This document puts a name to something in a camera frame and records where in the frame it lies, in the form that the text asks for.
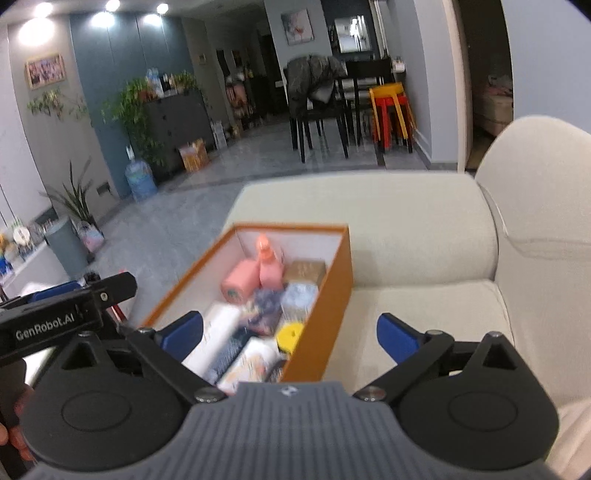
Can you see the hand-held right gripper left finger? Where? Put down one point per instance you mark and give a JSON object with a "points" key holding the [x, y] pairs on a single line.
{"points": [[182, 337]]}

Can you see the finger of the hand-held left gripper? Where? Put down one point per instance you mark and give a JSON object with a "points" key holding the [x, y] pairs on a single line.
{"points": [[53, 290], [115, 286]]}

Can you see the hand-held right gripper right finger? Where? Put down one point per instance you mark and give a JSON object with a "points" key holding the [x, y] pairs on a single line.
{"points": [[397, 339]]}

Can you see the dark patterned box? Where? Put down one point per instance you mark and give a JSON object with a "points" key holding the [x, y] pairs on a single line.
{"points": [[228, 357]]}

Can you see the white printed packet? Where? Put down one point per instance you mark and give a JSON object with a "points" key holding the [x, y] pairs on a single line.
{"points": [[251, 364]]}

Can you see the pink capped bottle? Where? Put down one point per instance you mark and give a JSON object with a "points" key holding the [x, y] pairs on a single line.
{"points": [[240, 284]]}

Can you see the clear box of white capsules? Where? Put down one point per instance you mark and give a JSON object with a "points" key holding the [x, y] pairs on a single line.
{"points": [[299, 300]]}

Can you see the yellow tape measure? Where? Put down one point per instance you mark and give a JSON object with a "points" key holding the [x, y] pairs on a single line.
{"points": [[288, 336]]}

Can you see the pink pump bottle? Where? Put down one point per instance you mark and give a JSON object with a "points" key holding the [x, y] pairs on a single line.
{"points": [[270, 272]]}

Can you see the gold box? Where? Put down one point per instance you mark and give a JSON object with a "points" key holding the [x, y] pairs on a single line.
{"points": [[304, 272]]}

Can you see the person's left hand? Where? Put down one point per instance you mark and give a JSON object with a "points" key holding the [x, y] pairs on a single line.
{"points": [[11, 434]]}

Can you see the white low cabinet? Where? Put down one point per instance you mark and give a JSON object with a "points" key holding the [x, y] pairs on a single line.
{"points": [[32, 272]]}

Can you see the grey bin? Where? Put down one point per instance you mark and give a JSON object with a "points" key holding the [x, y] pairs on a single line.
{"points": [[67, 249]]}

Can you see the tall potted plant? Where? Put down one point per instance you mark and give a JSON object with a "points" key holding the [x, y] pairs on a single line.
{"points": [[76, 198]]}

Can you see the blue water jug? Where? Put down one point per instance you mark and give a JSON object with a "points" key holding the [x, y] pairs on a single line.
{"points": [[141, 177]]}

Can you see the beige sofa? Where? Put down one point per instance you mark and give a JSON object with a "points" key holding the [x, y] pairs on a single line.
{"points": [[415, 217]]}

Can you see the orange printed cardboard box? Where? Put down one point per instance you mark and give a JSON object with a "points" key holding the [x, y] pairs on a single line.
{"points": [[194, 156]]}

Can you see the dark grey cabinet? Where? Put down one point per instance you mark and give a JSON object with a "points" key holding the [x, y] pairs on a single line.
{"points": [[178, 124]]}

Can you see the trailing green plant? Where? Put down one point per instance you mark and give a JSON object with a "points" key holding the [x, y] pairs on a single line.
{"points": [[131, 106]]}

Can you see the white leaning box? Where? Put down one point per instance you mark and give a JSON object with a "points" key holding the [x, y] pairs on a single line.
{"points": [[219, 134]]}

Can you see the light cloth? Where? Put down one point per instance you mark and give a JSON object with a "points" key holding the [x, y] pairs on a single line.
{"points": [[575, 438]]}

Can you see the small green plant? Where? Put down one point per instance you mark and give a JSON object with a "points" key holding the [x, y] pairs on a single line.
{"points": [[184, 82]]}

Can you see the framed photo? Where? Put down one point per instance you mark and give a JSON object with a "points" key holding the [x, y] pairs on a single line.
{"points": [[45, 70]]}

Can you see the shoe rack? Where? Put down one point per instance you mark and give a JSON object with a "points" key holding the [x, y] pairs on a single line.
{"points": [[240, 101]]}

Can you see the red stool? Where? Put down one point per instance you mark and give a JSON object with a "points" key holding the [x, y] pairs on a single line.
{"points": [[392, 110]]}

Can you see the black dining chair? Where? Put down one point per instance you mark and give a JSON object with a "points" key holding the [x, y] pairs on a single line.
{"points": [[367, 74], [318, 122]]}

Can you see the stacked red yellow stools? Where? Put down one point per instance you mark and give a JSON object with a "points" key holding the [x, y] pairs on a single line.
{"points": [[385, 90]]}

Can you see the bed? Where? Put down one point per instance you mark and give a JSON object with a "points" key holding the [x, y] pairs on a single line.
{"points": [[496, 101]]}

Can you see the small white box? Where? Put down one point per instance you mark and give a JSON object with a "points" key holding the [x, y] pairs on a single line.
{"points": [[398, 64]]}

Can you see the dark jacket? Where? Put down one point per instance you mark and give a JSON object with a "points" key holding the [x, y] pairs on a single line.
{"points": [[314, 76]]}

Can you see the ceiling spotlight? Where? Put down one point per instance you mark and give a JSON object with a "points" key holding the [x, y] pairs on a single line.
{"points": [[41, 9], [112, 4], [162, 8]]}

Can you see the wall socket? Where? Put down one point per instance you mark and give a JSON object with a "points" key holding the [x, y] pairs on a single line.
{"points": [[103, 188]]}

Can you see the hanging wall plant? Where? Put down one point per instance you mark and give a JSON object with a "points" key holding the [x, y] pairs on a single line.
{"points": [[53, 104]]}

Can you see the wall mirror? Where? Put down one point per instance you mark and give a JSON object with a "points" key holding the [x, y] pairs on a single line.
{"points": [[353, 34]]}

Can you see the wall picture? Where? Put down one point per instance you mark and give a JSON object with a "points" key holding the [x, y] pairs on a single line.
{"points": [[298, 26]]}

